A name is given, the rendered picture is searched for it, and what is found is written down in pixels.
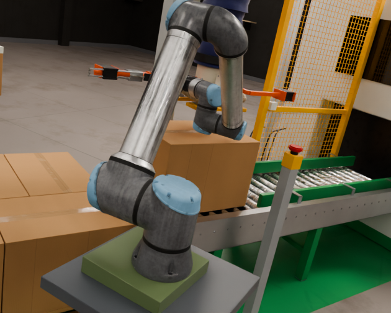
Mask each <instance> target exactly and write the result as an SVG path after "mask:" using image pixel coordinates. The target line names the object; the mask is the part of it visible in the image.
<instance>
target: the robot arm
mask: <svg viewBox="0 0 391 313"><path fill-rule="evenodd" d="M166 18H167V19H166V20H165V27H166V30H167V31H168V32H167V36H166V38H165V41H164V44H163V46H162V48H161V51H160V54H159V55H158V58H157V61H156V63H155V65H154V68H153V71H152V72H151V75H150V78H149V80H148V82H147V84H146V87H145V90H144V92H143V94H142V97H141V99H140V102H139V104H138V107H137V109H136V111H135V114H134V117H133V119H132V121H131V124H130V127H129V128H128V131H127V134H126V136H125V138H124V141H123V143H122V146H121V148H120V150H119V151H118V152H117V153H115V154H112V155H111V156H110V158H109V161H108V162H107V161H102V162H100V163H99V164H97V165H96V167H95V168H94V169H93V171H92V173H91V175H90V177H89V182H88V186H87V197H88V201H89V203H90V205H91V206H92V207H94V208H95V209H97V210H99V211H101V212H102V213H105V214H109V215H111V216H113V217H116V218H118V219H121V220H124V221H126V222H129V223H131V224H133V225H137V226H139V227H141V228H144V231H143V237H142V239H141V240H140V241H139V243H138V244H137V246H136V247H135V249H134V251H133V254H132V265H133V267H134V268H135V270H136V271H137V272H138V273H140V274H141V275H142V276H144V277H146V278H148V279H150V280H153V281H157V282H161V283H175V282H178V281H182V280H184V279H186V278H187V277H188V276H189V275H190V273H191V271H192V266H193V261H192V253H191V243H192V238H193V235H194V231H195V227H196V222H197V218H198V215H199V211H200V202H201V193H200V190H199V189H198V187H197V186H196V185H195V184H194V183H192V182H191V181H189V180H186V179H185V178H182V177H180V176H175V175H166V176H165V175H159V176H157V177H156V178H155V179H154V176H155V170H154V168H153V161H154V159H155V156H156V154H157V151H158V149H159V147H160V144H161V141H162V139H163V136H164V133H165V131H166V128H167V126H168V124H169V121H170V118H171V116H172V114H173V110H174V108H175V106H176V103H177V101H178V98H179V95H180V94H181V93H182V91H183V90H184V91H187V92H189V94H190V95H191V96H192V97H194V98H196V99H198V104H197V109H196V112H195V116H194V120H193V125H192V127H193V129H194V130H195V131H197V132H199V133H202V134H206V135H210V134H211V133H213V134H218V135H221V136H224V137H228V138H231V139H233V140H238V141H239V140H241V139H242V138H243V135H244V133H245V130H246V126H247V122H246V121H245V120H243V55H244V54H245V53H246V51H247V49H248V36H247V33H246V31H245V29H244V27H243V26H242V24H241V22H240V21H239V20H238V19H237V18H236V17H235V16H234V15H233V14H232V13H231V12H229V11H228V10H226V9H224V8H222V7H220V6H214V5H210V4H205V3H202V2H197V1H193V0H176V1H175V2H174V3H173V4H172V5H171V7H170V8H169V10H168V13H167V15H166ZM202 41H205V42H208V43H211V44H212V45H213V48H214V51H215V53H216V54H217V55H218V58H219V70H220V86H218V85H217V84H213V83H210V82H208V81H205V80H203V78H201V79H200V78H197V77H195V76H192V75H188V73H189V70H190V68H191V65H192V62H193V61H194V57H195V55H196V53H197V50H198V48H199V47H200V45H201V42H202ZM220 105H222V114H218V113H217V108H218V106H220Z"/></svg>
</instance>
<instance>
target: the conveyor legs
mask: <svg viewBox="0 0 391 313"><path fill-rule="evenodd" d="M322 229H323V228H320V229H315V230H309V231H308V234H307V238H306V240H305V244H304V246H303V245H301V244H300V243H299V242H297V241H295V240H294V239H292V238H291V237H290V236H288V235H286V236H283V237H281V238H283V239H284V240H285V241H287V242H289V243H290V244H291V245H293V246H294V247H295V248H297V249H298V250H300V251H301V252H302V254H301V257H300V260H299V264H298V267H297V270H296V273H295V277H296V278H297V279H298V280H299V281H305V280H307V276H308V273H309V271H310V267H311V264H312V261H313V257H314V254H315V251H316V249H317V245H318V241H319V239H320V235H321V232H322ZM222 252H223V249H222V250H217V251H214V252H208V253H210V254H212V255H214V256H217V257H219V258H221V256H222Z"/></svg>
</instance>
